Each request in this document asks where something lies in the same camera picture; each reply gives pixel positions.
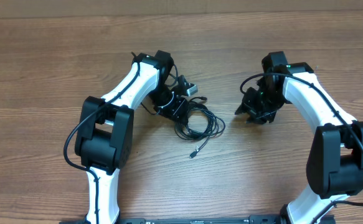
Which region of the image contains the black cable bundle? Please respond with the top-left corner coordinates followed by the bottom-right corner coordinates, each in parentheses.
top-left (174, 96), bottom-right (227, 159)

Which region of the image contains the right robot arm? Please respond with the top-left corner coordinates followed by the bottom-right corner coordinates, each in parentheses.
top-left (236, 51), bottom-right (363, 223)

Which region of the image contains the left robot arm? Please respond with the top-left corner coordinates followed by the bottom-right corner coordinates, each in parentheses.
top-left (75, 50), bottom-right (198, 223)

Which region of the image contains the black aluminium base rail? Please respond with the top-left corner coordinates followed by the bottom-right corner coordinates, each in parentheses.
top-left (115, 215), bottom-right (288, 224)

